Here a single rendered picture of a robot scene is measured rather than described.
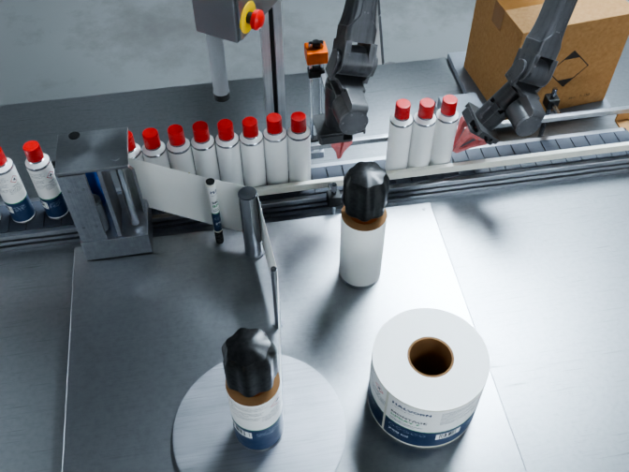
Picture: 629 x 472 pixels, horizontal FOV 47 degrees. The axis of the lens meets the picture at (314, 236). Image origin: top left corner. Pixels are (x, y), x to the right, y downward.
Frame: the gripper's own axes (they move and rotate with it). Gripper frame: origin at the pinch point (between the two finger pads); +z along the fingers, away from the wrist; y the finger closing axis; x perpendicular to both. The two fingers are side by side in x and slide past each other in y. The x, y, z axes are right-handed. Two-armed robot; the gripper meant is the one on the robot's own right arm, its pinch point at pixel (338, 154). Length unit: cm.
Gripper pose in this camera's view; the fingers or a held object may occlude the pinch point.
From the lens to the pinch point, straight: 157.8
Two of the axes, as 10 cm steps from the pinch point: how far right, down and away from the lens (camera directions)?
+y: 9.8, -1.5, 1.0
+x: -1.8, -7.6, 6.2
